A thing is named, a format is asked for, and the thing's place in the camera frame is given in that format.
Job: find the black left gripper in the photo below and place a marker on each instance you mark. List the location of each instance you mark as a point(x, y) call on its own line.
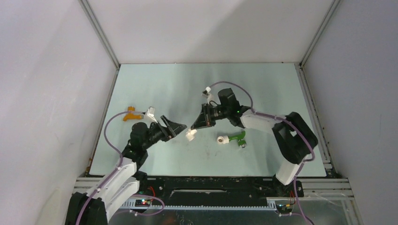
point(173, 128)

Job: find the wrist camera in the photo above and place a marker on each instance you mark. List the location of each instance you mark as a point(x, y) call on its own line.
point(149, 114)
point(208, 95)

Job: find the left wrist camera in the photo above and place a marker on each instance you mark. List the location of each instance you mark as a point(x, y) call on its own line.
point(149, 114)

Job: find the orange water faucet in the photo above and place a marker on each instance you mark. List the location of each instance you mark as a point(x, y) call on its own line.
point(132, 114)

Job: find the white pipe elbow fitting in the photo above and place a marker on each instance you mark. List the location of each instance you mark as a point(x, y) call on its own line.
point(223, 140)

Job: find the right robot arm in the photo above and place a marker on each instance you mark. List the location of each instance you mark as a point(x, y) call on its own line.
point(294, 137)

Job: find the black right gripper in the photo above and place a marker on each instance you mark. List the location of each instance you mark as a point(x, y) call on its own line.
point(202, 122)

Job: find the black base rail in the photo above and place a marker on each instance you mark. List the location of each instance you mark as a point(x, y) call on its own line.
point(247, 191)

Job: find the green water faucet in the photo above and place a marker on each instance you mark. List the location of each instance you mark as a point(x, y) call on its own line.
point(240, 138)

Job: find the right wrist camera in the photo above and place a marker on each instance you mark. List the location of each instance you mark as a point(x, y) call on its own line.
point(208, 95)

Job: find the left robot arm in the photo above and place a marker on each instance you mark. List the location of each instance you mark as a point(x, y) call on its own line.
point(98, 204)

